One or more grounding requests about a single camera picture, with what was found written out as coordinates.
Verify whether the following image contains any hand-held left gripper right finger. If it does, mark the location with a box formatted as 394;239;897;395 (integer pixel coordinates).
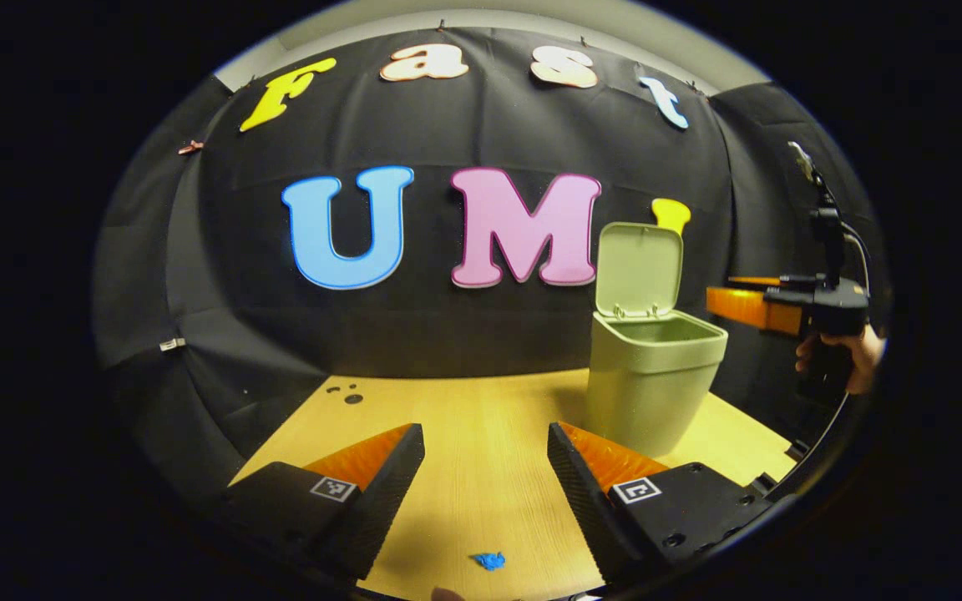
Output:
547;421;778;587

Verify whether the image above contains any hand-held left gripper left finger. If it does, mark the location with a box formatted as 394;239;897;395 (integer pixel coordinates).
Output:
214;422;426;583

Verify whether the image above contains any green desktop garbage bin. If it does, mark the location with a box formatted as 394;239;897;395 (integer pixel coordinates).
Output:
585;221;730;459

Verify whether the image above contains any wooden desktop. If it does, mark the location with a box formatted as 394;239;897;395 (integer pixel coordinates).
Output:
230;370;797;601

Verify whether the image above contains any black backdrop cloth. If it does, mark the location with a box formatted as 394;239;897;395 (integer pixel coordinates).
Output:
93;28;891;502

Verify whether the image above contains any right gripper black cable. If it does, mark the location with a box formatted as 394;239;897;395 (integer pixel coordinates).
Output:
784;227;873;490

